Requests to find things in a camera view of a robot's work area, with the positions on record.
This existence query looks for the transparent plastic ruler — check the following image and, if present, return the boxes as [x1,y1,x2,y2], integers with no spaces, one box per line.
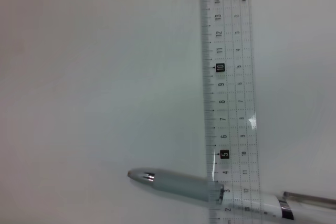
[201,0,264,224]

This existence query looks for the grey pen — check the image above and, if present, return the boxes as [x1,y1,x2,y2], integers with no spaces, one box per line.
[127,167,336,221]

